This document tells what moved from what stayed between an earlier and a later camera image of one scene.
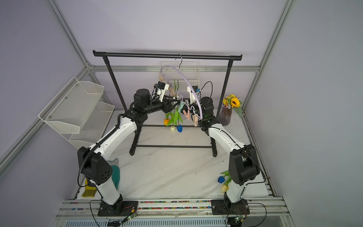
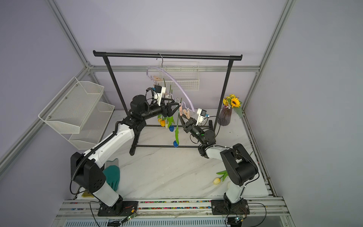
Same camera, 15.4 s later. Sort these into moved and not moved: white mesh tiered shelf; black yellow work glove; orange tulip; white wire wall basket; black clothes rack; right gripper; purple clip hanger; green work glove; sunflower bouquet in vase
Moved: right gripper; purple clip hanger; orange tulip
Not moved: green work glove; sunflower bouquet in vase; white mesh tiered shelf; black clothes rack; black yellow work glove; white wire wall basket
